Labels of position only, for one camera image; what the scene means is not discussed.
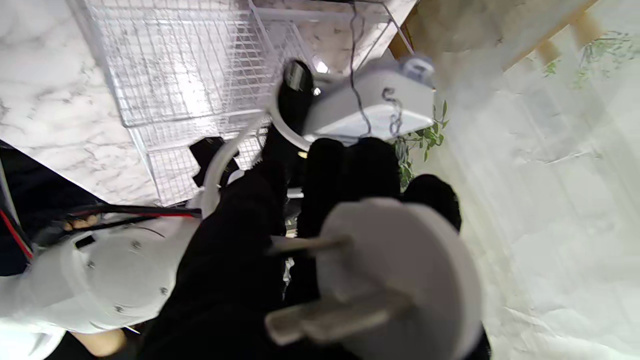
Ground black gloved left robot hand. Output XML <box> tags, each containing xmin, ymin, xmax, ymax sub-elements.
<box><xmin>140</xmin><ymin>137</ymin><xmax>493</xmax><ymax>360</ymax></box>

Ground printed room scene backdrop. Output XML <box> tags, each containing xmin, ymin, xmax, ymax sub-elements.
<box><xmin>390</xmin><ymin>0</ymin><xmax>640</xmax><ymax>360</ymax></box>

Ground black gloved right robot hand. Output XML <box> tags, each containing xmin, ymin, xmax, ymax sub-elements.
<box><xmin>260</xmin><ymin>59</ymin><xmax>317</xmax><ymax>173</ymax></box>

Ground white wire mesh drawer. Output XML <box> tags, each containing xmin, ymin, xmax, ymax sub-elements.
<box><xmin>67</xmin><ymin>0</ymin><xmax>321</xmax><ymax>206</ymax></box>

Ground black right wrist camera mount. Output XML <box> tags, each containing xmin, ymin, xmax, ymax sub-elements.
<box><xmin>189</xmin><ymin>136</ymin><xmax>241</xmax><ymax>188</ymax></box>

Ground right arm red black cables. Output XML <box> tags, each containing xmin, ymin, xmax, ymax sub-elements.
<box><xmin>0</xmin><ymin>202</ymin><xmax>201</xmax><ymax>261</ymax></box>

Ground white power strip with cord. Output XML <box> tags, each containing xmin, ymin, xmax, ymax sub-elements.
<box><xmin>200</xmin><ymin>55</ymin><xmax>483</xmax><ymax>360</ymax></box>

